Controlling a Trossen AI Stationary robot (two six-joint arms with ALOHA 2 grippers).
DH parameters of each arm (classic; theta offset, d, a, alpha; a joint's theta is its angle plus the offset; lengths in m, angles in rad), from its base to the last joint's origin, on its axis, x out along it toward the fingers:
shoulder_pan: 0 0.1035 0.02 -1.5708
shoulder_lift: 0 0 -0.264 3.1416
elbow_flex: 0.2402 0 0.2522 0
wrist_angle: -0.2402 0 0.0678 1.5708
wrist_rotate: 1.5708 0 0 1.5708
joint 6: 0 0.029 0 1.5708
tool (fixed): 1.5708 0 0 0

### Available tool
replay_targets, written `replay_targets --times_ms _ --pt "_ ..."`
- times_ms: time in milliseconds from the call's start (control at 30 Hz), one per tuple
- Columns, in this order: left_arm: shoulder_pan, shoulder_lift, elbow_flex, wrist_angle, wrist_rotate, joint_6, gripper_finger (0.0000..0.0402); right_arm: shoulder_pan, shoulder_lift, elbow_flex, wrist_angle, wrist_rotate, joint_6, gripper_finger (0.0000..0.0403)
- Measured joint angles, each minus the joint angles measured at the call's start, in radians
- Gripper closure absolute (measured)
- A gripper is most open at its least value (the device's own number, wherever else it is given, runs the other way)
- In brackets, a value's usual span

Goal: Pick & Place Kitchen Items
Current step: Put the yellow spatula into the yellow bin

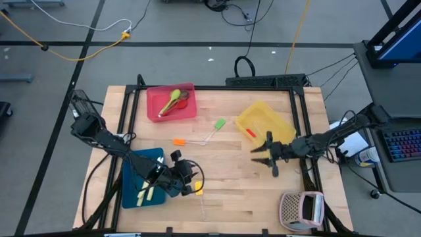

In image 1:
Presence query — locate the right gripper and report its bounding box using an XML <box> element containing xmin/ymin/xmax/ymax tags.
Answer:
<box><xmin>251</xmin><ymin>131</ymin><xmax>302</xmax><ymax>179</ymax></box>

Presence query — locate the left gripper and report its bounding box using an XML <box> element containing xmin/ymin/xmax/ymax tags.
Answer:
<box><xmin>162</xmin><ymin>149</ymin><xmax>199</xmax><ymax>198</ymax></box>

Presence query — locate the yellow spatula clear handle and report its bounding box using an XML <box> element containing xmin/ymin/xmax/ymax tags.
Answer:
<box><xmin>194</xmin><ymin>180</ymin><xmax>208</xmax><ymax>221</ymax></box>

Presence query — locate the red spatula clear handle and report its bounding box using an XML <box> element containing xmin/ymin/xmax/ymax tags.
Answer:
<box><xmin>245</xmin><ymin>121</ymin><xmax>269</xmax><ymax>138</ymax></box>

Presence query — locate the yellow plastic bin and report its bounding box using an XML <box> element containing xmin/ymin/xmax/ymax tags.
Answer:
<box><xmin>235</xmin><ymin>100</ymin><xmax>297</xmax><ymax>154</ymax></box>

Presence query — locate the orange spatula clear handle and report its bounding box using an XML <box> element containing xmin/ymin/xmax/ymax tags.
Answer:
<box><xmin>173</xmin><ymin>138</ymin><xmax>207</xmax><ymax>147</ymax></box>

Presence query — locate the green spatula clear handle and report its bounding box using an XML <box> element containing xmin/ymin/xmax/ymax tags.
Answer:
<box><xmin>203</xmin><ymin>118</ymin><xmax>227</xmax><ymax>145</ymax></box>

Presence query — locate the blue plastic bin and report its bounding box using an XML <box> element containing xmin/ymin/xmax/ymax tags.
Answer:
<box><xmin>121</xmin><ymin>147</ymin><xmax>168</xmax><ymax>210</ymax></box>

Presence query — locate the red plastic bin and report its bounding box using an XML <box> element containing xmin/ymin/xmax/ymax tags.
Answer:
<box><xmin>146</xmin><ymin>82</ymin><xmax>198</xmax><ymax>123</ymax></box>

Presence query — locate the brown wooden spoon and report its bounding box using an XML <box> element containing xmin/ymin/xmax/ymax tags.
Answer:
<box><xmin>170</xmin><ymin>89</ymin><xmax>191</xmax><ymax>109</ymax></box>

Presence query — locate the green silicone spoon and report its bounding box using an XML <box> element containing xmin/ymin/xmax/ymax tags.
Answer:
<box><xmin>157</xmin><ymin>88</ymin><xmax>182</xmax><ymax>118</ymax></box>

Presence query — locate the pink box grater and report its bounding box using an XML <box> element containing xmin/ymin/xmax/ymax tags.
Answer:
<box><xmin>279</xmin><ymin>191</ymin><xmax>326</xmax><ymax>233</ymax></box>

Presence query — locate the black power strip box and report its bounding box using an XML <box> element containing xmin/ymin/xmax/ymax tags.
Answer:
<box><xmin>225</xmin><ymin>74</ymin><xmax>312</xmax><ymax>88</ymax></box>

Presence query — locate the white paper sheet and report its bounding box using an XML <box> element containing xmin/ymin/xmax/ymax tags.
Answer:
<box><xmin>330</xmin><ymin>120</ymin><xmax>369</xmax><ymax>158</ymax></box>

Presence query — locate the white can blue label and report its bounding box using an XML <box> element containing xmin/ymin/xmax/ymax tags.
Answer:
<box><xmin>354</xmin><ymin>147</ymin><xmax>381</xmax><ymax>168</ymax></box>

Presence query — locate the black mesh power supply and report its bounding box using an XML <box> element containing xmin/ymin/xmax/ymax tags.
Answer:
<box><xmin>68</xmin><ymin>89</ymin><xmax>99</xmax><ymax>116</ymax></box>

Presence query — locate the grey keyboard tray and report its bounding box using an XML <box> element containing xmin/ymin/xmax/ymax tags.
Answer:
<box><xmin>366</xmin><ymin>117</ymin><xmax>421</xmax><ymax>194</ymax></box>

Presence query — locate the backlit black keyboard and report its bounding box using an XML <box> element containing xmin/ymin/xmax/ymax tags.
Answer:
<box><xmin>381</xmin><ymin>128</ymin><xmax>421</xmax><ymax>164</ymax></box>

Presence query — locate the grey desk top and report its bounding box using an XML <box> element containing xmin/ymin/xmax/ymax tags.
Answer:
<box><xmin>353</xmin><ymin>41</ymin><xmax>421</xmax><ymax>119</ymax></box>

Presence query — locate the black monitor blue screen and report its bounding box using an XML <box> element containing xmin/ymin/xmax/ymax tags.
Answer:
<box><xmin>364</xmin><ymin>0</ymin><xmax>421</xmax><ymax>70</ymax></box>

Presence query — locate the grey metal floor bar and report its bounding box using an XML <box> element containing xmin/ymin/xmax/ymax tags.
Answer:
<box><xmin>0</xmin><ymin>74</ymin><xmax>34</xmax><ymax>83</ymax></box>
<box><xmin>3</xmin><ymin>0</ymin><xmax>66</xmax><ymax>8</ymax></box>

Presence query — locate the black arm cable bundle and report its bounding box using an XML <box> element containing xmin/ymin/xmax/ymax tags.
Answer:
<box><xmin>80</xmin><ymin>153</ymin><xmax>121</xmax><ymax>230</ymax></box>
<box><xmin>301</xmin><ymin>157</ymin><xmax>351</xmax><ymax>235</ymax></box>

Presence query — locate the black metal table frame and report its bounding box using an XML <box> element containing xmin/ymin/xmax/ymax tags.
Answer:
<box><xmin>74</xmin><ymin>74</ymin><xmax>355</xmax><ymax>237</ymax></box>

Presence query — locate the black looped cable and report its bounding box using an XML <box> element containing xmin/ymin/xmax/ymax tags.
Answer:
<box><xmin>233</xmin><ymin>0</ymin><xmax>262</xmax><ymax>79</ymax></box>

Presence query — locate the thin black cable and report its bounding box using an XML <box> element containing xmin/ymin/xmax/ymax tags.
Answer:
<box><xmin>320</xmin><ymin>57</ymin><xmax>359</xmax><ymax>88</ymax></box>
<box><xmin>305</xmin><ymin>52</ymin><xmax>357</xmax><ymax>77</ymax></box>
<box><xmin>324</xmin><ymin>61</ymin><xmax>360</xmax><ymax>101</ymax></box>

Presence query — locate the yellow hanging cable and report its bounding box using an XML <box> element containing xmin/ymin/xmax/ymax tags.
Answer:
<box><xmin>284</xmin><ymin>0</ymin><xmax>312</xmax><ymax>75</ymax></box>

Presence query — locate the black floor cable tangle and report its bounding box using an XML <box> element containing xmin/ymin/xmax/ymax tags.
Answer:
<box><xmin>203</xmin><ymin>0</ymin><xmax>276</xmax><ymax>33</ymax></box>

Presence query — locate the yellow floor extension cable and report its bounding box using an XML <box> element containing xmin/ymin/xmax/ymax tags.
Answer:
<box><xmin>0</xmin><ymin>9</ymin><xmax>132</xmax><ymax>63</ymax></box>

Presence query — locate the white floor cable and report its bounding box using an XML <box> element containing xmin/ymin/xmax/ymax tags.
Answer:
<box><xmin>30</xmin><ymin>0</ymin><xmax>133</xmax><ymax>33</ymax></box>

